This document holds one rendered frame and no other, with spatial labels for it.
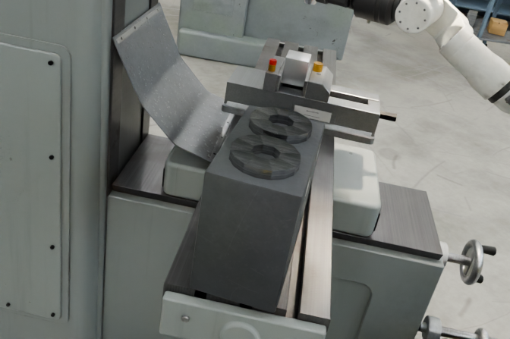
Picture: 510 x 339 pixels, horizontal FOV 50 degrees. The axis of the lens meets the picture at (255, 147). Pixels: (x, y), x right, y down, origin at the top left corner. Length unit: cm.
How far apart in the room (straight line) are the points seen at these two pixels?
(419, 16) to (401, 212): 55
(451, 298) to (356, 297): 109
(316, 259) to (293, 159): 22
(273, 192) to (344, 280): 74
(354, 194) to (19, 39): 77
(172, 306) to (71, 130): 55
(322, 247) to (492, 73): 45
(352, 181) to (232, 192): 67
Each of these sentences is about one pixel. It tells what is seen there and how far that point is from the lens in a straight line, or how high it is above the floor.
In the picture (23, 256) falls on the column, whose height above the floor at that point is 53.
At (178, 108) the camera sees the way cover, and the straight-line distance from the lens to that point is 128.
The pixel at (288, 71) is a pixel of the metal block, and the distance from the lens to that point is 122.
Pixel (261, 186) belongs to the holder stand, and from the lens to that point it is 64.
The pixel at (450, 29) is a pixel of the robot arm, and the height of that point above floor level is 121.
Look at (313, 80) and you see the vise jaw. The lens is 121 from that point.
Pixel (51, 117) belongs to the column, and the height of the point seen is 91.
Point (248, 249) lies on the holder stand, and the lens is 69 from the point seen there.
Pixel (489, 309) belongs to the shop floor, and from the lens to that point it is 248.
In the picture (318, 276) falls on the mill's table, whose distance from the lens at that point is 82.
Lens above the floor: 146
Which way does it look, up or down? 28 degrees down
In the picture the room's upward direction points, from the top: 10 degrees clockwise
